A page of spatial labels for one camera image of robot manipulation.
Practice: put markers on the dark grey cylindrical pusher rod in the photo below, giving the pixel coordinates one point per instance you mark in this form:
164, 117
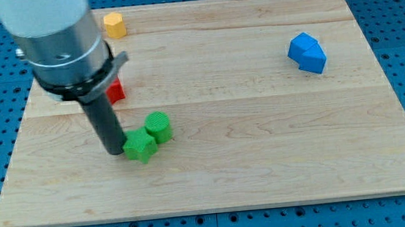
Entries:
102, 117

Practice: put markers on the green star block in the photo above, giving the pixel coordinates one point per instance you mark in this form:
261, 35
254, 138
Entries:
139, 145

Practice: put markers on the green cylinder block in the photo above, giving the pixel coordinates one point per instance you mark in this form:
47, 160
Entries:
158, 125

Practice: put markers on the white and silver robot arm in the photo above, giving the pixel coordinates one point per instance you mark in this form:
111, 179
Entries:
69, 57

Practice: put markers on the light wooden board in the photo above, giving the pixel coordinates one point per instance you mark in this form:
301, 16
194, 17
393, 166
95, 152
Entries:
251, 130

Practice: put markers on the red block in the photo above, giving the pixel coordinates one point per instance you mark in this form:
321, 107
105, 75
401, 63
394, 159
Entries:
115, 92

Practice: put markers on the yellow hexagon block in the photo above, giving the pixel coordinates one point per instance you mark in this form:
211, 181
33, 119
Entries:
114, 25

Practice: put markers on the blue angular block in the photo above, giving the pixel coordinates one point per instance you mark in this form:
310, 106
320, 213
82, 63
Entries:
307, 52

